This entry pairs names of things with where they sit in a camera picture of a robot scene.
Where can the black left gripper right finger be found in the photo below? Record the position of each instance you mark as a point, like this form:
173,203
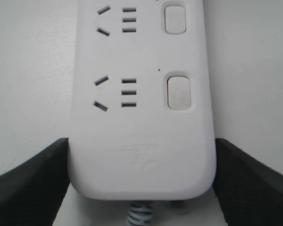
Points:
249,192

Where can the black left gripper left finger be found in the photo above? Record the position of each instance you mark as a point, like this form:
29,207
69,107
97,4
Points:
31,194

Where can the white five-outlet power strip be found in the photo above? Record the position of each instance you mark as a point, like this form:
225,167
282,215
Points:
141,125

